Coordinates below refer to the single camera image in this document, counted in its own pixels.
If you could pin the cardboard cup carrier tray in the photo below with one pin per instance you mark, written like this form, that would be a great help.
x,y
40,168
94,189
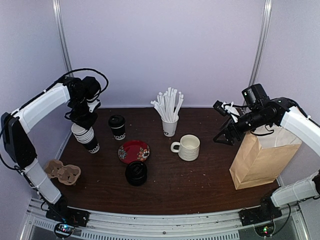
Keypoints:
x,y
65,174

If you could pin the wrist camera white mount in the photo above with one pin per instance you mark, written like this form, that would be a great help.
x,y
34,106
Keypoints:
x,y
92,106
227,109

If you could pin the black white paper cup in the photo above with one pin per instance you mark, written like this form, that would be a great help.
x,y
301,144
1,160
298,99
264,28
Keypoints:
x,y
119,133

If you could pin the cream ceramic mug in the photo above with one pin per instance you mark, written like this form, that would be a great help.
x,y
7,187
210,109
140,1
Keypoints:
x,y
187,148

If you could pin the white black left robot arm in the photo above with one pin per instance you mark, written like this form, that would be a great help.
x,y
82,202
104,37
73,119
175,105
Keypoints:
x,y
28,121

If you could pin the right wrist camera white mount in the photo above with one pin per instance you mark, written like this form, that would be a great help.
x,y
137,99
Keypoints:
x,y
227,109

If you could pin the stack of black lids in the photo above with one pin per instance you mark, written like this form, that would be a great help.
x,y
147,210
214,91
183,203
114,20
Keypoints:
x,y
136,173

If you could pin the aluminium wall post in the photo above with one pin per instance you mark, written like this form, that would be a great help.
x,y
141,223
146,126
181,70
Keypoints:
x,y
61,33
264,30

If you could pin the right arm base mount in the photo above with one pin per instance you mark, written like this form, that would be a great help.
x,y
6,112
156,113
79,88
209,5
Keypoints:
x,y
262,217

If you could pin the bundle of white wrapped straws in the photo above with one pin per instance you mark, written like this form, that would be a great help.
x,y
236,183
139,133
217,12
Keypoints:
x,y
168,104

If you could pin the paper cup holding straws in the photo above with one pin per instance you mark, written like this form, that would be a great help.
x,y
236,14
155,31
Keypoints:
x,y
169,128

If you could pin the aluminium front rail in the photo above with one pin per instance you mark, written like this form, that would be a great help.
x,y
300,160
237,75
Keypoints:
x,y
223,225

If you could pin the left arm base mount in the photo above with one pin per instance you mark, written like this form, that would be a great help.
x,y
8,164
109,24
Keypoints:
x,y
68,219

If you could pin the red floral plate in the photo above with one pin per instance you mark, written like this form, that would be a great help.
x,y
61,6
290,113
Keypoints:
x,y
133,150

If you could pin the left aluminium wall post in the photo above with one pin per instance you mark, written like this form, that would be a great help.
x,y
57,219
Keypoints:
x,y
61,33

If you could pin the brown paper bag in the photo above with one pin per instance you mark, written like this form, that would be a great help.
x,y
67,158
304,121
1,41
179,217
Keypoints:
x,y
262,156

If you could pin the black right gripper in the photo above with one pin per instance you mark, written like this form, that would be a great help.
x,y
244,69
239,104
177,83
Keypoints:
x,y
227,130

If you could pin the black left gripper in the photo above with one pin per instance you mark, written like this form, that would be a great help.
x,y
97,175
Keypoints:
x,y
85,124

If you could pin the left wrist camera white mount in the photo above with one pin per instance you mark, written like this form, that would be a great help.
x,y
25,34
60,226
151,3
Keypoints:
x,y
92,106

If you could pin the stack of paper cups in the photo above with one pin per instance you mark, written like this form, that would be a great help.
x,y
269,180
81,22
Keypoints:
x,y
86,137

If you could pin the right aluminium wall post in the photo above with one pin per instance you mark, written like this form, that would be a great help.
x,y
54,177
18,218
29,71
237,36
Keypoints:
x,y
264,30

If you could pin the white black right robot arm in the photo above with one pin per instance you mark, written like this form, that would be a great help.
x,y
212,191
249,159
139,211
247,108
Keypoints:
x,y
282,112

